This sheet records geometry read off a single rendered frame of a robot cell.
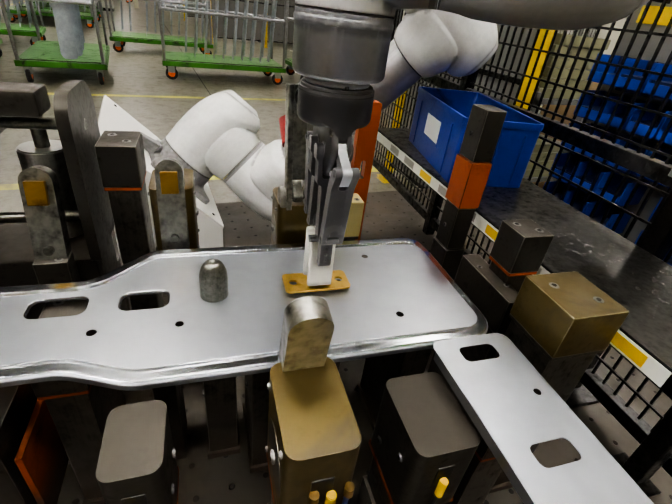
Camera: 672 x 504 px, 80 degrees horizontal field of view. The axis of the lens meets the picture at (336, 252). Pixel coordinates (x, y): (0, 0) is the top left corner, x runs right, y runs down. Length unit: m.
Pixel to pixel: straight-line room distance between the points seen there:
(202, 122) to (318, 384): 0.87
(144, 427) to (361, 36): 0.38
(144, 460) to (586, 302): 0.46
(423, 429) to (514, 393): 0.10
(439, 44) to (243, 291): 0.63
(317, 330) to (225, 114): 0.85
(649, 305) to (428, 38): 0.60
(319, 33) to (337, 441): 0.32
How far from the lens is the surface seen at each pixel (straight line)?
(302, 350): 0.33
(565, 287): 0.55
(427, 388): 0.46
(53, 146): 0.68
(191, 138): 1.11
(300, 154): 0.59
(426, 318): 0.51
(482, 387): 0.45
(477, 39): 0.92
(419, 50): 0.92
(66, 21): 6.78
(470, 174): 0.71
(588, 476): 0.44
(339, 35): 0.38
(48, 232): 0.63
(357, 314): 0.49
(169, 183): 0.59
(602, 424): 0.96
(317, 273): 0.49
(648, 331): 0.60
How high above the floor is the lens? 1.31
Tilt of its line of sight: 32 degrees down
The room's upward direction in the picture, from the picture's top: 7 degrees clockwise
